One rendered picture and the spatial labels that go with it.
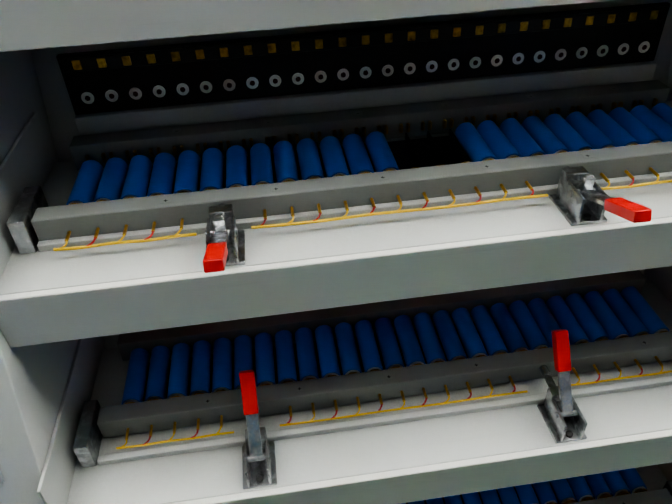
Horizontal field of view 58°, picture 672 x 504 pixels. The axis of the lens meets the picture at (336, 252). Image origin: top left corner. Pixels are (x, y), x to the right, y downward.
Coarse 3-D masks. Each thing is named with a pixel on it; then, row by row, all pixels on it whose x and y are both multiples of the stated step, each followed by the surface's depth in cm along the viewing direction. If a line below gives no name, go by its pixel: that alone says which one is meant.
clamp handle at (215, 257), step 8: (216, 224) 41; (224, 224) 41; (216, 232) 42; (224, 232) 41; (216, 240) 40; (224, 240) 40; (208, 248) 37; (216, 248) 37; (224, 248) 37; (208, 256) 36; (216, 256) 36; (224, 256) 36; (208, 264) 35; (216, 264) 35; (224, 264) 36; (208, 272) 35
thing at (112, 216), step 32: (512, 160) 47; (544, 160) 47; (576, 160) 47; (608, 160) 47; (640, 160) 47; (192, 192) 45; (224, 192) 45; (256, 192) 45; (288, 192) 45; (320, 192) 45; (352, 192) 45; (384, 192) 46; (416, 192) 46; (448, 192) 47; (480, 192) 47; (32, 224) 43; (64, 224) 44; (96, 224) 44; (128, 224) 44; (160, 224) 45; (288, 224) 44
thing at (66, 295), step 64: (640, 64) 57; (128, 128) 54; (0, 192) 43; (64, 192) 51; (640, 192) 47; (0, 256) 42; (64, 256) 44; (128, 256) 43; (192, 256) 43; (256, 256) 43; (320, 256) 42; (384, 256) 42; (448, 256) 43; (512, 256) 44; (576, 256) 45; (640, 256) 46; (0, 320) 41; (64, 320) 42; (128, 320) 43; (192, 320) 44
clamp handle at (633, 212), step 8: (584, 184) 44; (592, 184) 44; (584, 192) 44; (592, 192) 43; (592, 200) 42; (600, 200) 41; (608, 200) 40; (616, 200) 40; (624, 200) 40; (608, 208) 40; (616, 208) 39; (624, 208) 38; (632, 208) 38; (640, 208) 38; (648, 208) 38; (624, 216) 38; (632, 216) 38; (640, 216) 37; (648, 216) 38
